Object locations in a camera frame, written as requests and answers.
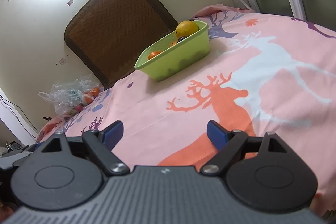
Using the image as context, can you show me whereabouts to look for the orange tomato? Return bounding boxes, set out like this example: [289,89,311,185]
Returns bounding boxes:
[147,51,162,60]
[169,40,177,47]

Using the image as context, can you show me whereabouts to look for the dark plum front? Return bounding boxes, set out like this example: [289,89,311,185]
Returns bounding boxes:
[177,36,187,43]

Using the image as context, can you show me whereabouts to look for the clear plastic bag of fruit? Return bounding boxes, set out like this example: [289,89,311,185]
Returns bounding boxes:
[38,75,104,121]

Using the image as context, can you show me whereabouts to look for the pink deer print cloth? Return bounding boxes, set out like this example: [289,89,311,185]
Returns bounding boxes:
[39,5,335,215]

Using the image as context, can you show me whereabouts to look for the green plastic basket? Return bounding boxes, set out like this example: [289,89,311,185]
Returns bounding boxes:
[134,20,210,81]

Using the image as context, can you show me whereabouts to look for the brown seat cushion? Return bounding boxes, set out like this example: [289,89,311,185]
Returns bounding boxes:
[64,0,178,89]

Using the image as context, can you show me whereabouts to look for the yellow lemon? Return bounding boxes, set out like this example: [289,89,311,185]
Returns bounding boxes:
[175,20,199,39]

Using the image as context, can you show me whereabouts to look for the white wall socket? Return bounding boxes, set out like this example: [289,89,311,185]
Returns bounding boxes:
[59,58,66,65]

